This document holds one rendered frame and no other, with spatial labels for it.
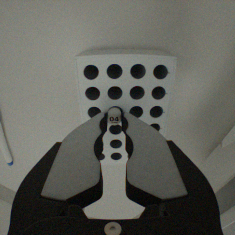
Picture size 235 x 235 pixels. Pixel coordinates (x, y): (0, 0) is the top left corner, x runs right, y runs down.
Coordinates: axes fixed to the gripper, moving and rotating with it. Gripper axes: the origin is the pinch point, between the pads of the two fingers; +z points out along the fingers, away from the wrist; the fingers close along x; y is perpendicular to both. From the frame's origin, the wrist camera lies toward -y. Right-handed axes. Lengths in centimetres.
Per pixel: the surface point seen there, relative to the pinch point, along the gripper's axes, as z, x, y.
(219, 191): -3.0, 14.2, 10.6
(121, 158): 1.4, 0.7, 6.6
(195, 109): 5.1, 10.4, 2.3
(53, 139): 5.2, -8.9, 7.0
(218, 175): 81, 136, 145
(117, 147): 1.6, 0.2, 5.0
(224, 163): 81, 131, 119
